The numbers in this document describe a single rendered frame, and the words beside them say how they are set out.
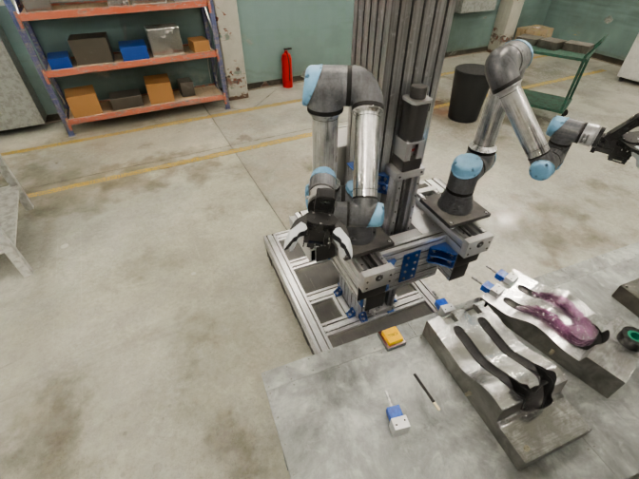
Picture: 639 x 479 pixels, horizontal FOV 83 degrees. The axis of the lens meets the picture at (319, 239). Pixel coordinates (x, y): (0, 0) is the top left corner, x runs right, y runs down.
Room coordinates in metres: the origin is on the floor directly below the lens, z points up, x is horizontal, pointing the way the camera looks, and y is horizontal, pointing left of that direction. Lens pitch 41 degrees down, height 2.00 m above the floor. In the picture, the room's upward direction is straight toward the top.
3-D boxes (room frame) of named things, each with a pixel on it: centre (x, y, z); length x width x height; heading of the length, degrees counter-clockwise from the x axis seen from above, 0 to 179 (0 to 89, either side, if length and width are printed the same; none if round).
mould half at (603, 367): (0.83, -0.91, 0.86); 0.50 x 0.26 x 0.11; 38
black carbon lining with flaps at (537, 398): (0.64, -0.61, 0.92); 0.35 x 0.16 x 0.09; 21
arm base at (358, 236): (1.13, -0.16, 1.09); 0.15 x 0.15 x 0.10
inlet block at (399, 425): (0.50, -0.24, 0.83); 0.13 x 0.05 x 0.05; 13
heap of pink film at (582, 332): (0.83, -0.91, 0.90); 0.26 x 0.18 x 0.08; 38
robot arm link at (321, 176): (0.88, -0.01, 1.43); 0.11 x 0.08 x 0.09; 177
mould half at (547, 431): (0.62, -0.61, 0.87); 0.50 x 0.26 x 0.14; 21
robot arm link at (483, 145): (1.43, -0.70, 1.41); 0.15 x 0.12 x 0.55; 139
